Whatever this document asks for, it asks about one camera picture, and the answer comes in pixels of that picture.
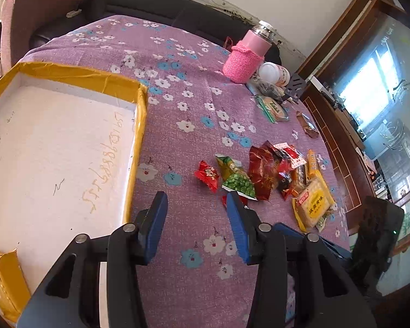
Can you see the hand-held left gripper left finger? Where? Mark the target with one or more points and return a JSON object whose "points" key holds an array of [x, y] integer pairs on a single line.
{"points": [[155, 225]]}

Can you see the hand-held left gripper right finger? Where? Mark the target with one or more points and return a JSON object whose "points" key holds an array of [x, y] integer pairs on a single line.
{"points": [[239, 225]]}

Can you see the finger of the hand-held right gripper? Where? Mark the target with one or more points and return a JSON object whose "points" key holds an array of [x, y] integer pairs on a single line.
{"points": [[290, 229]]}

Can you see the yellow cracker packet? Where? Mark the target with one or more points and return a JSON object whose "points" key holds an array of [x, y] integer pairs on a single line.
{"points": [[314, 205]]}

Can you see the green pea snack packet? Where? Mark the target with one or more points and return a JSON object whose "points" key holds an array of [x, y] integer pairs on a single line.
{"points": [[237, 179]]}

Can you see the dark red packet yellow print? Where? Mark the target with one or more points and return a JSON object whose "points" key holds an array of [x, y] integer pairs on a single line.
{"points": [[263, 174]]}

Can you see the small red candy packet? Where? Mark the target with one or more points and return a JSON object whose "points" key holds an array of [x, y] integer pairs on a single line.
{"points": [[208, 174]]}

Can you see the white box with yellow tape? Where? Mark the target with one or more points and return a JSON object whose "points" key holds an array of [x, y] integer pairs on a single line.
{"points": [[54, 143]]}

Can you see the red snack wrapper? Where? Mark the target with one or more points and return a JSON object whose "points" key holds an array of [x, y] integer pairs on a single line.
{"points": [[224, 200]]}

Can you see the orange snack bar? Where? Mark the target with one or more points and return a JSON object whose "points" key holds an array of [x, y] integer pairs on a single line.
{"points": [[312, 160]]}

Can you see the red packet with white label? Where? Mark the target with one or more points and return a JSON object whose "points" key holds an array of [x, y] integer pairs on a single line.
{"points": [[291, 153]]}

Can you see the brown snack packet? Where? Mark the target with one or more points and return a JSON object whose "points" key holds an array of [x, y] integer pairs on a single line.
{"points": [[307, 126]]}

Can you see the purple floral tablecloth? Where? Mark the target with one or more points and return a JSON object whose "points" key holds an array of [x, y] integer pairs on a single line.
{"points": [[191, 126]]}

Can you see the green-edged cookie packet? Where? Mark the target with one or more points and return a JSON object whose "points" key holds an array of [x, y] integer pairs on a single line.
{"points": [[273, 109]]}

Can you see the dark plastic bag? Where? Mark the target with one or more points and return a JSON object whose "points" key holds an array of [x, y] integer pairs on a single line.
{"points": [[264, 88]]}

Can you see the wooden glass door cabinet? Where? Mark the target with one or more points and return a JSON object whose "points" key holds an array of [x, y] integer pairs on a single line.
{"points": [[372, 85]]}

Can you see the white flat box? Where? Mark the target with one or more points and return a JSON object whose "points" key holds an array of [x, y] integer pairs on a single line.
{"points": [[319, 82]]}

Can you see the white plastic jar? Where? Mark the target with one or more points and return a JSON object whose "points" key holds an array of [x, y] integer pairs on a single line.
{"points": [[271, 71]]}

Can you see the pink bottle with knitted sleeve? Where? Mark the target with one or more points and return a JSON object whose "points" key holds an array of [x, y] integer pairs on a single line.
{"points": [[246, 58]]}

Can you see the black sofa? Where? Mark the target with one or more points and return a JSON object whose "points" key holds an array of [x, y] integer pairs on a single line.
{"points": [[177, 13]]}

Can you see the white power strip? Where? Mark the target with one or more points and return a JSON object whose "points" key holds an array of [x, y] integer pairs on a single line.
{"points": [[73, 13]]}

